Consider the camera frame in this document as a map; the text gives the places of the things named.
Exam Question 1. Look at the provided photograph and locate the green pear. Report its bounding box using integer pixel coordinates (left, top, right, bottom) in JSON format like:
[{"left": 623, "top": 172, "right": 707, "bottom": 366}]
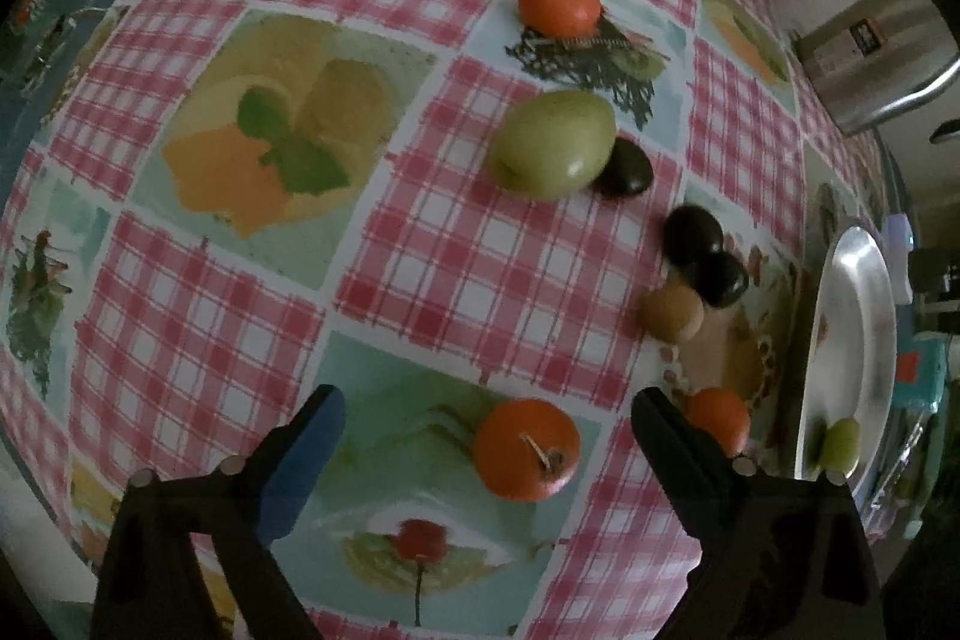
[
  {"left": 817, "top": 417, "right": 861, "bottom": 477},
  {"left": 485, "top": 89, "right": 617, "bottom": 202}
]

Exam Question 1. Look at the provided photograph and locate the brown kiwi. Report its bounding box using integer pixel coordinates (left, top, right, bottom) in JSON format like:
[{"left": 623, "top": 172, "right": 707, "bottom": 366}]
[{"left": 638, "top": 281, "right": 704, "bottom": 344}]

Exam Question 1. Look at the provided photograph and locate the dark plum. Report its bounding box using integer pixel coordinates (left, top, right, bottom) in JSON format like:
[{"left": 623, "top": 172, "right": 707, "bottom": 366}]
[
  {"left": 661, "top": 203, "right": 724, "bottom": 273},
  {"left": 592, "top": 136, "right": 654, "bottom": 200},
  {"left": 686, "top": 250, "right": 748, "bottom": 308}
]

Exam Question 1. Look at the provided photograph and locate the steel round tray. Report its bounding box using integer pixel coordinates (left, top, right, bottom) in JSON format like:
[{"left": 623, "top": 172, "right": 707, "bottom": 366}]
[{"left": 788, "top": 223, "right": 896, "bottom": 492}]

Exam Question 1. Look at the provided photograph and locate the teal tissue box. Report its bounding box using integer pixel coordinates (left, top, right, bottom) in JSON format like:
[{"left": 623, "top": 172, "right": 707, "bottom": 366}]
[{"left": 892, "top": 331, "right": 952, "bottom": 414}]

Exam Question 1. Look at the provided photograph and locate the white power strip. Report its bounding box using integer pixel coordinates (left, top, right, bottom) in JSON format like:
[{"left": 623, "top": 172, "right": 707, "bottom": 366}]
[{"left": 882, "top": 213, "right": 914, "bottom": 305}]

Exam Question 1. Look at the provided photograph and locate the checkered fruit tablecloth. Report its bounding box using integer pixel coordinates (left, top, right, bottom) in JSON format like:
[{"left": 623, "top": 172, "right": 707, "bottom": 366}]
[{"left": 2, "top": 0, "right": 887, "bottom": 638}]

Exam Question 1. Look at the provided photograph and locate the steel thermos jug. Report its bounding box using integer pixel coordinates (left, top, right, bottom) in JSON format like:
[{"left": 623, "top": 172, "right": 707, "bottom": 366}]
[{"left": 794, "top": 0, "right": 958, "bottom": 136}]

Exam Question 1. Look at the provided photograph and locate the orange far tangerine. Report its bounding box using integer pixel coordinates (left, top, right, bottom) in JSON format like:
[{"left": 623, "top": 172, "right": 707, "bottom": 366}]
[{"left": 517, "top": 0, "right": 602, "bottom": 39}]

